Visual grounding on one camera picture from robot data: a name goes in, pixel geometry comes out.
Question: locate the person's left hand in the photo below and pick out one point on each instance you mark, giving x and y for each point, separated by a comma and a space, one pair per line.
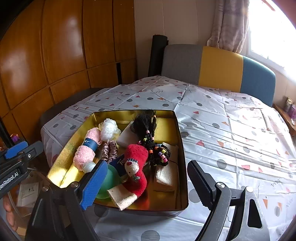
10, 217

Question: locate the floral curtain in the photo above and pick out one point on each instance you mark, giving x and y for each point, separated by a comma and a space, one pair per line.
230, 26

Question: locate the black beaded hair braid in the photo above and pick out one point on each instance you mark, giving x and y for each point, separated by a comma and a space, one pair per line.
144, 126

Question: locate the tricolour sofa backrest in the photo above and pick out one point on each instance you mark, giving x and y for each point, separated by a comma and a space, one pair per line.
216, 68

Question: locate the brown satin scrunchie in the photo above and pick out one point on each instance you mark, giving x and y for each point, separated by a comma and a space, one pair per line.
109, 151

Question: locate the purple box on table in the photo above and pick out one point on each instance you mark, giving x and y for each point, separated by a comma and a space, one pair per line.
289, 108

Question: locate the patterned white tablecloth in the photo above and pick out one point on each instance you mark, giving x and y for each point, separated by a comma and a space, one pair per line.
233, 136

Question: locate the pink towel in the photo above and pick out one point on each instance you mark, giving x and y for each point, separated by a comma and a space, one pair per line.
86, 151

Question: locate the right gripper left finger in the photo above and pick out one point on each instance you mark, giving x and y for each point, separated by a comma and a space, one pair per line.
91, 183

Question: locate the white foam sponge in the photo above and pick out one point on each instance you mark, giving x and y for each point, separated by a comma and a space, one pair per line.
127, 137

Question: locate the red christmas sock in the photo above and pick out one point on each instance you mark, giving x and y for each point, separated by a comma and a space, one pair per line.
135, 159

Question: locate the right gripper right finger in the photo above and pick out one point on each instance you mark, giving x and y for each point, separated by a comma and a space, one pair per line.
203, 183

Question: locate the wooden side table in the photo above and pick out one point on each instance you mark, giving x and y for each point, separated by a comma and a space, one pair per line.
287, 120

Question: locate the gold tin box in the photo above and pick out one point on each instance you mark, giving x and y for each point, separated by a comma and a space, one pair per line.
62, 173

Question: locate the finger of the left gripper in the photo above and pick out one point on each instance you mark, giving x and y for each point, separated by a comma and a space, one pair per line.
14, 150

